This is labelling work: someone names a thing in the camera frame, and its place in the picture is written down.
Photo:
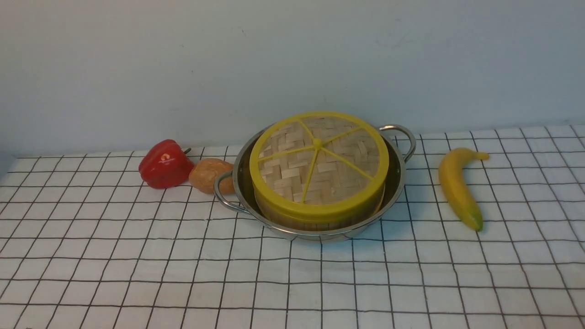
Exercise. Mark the yellow woven steamer lid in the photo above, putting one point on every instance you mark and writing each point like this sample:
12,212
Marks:
319,167

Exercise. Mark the yellow bamboo steamer basket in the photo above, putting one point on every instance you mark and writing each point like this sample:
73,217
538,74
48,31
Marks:
306,223

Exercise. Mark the stainless steel pot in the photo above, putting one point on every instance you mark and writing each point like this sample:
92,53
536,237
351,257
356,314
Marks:
244,190

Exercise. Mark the brown potato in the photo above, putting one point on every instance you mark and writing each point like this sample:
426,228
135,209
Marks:
205,173

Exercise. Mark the red bell pepper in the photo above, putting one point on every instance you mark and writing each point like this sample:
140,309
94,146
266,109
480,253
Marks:
165,165

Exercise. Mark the yellow banana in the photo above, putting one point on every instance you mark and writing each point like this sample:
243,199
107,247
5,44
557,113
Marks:
455,188

